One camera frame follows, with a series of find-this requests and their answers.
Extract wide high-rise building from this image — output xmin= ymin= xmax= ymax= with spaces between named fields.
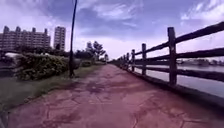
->
xmin=0 ymin=25 xmax=52 ymax=51

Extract wooden post and rail fence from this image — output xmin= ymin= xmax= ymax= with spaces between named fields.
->
xmin=109 ymin=21 xmax=224 ymax=111

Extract red stone paved path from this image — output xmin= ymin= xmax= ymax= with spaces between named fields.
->
xmin=0 ymin=63 xmax=224 ymax=128

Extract green hedge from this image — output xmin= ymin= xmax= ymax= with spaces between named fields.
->
xmin=13 ymin=52 xmax=83 ymax=82

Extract pale water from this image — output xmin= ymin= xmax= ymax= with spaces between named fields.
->
xmin=128 ymin=63 xmax=224 ymax=99

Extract grass strip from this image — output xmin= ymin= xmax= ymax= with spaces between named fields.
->
xmin=0 ymin=63 xmax=104 ymax=113

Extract tall dark trees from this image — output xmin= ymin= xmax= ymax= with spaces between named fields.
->
xmin=85 ymin=40 xmax=107 ymax=63

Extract dark pole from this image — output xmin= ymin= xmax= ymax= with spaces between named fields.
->
xmin=68 ymin=0 xmax=79 ymax=78

